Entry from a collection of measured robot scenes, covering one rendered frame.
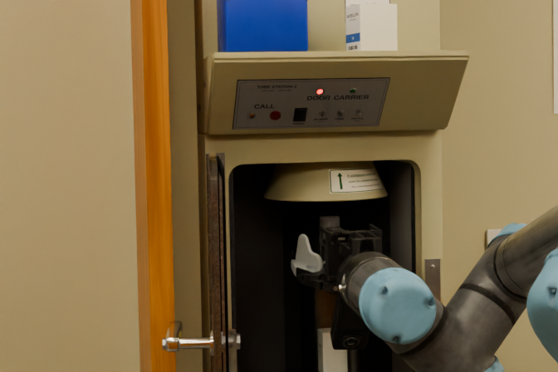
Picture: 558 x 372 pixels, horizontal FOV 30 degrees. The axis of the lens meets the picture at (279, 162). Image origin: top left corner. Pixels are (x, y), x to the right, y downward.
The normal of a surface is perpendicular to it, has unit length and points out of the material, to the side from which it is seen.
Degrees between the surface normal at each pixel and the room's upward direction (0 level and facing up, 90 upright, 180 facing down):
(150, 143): 90
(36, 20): 90
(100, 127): 90
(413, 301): 93
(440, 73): 135
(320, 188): 66
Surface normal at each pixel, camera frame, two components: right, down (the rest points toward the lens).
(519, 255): -0.97, 0.06
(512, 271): -0.87, 0.37
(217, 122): 0.13, 0.74
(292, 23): 0.17, 0.05
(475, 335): 0.25, -0.27
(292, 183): -0.58, -0.35
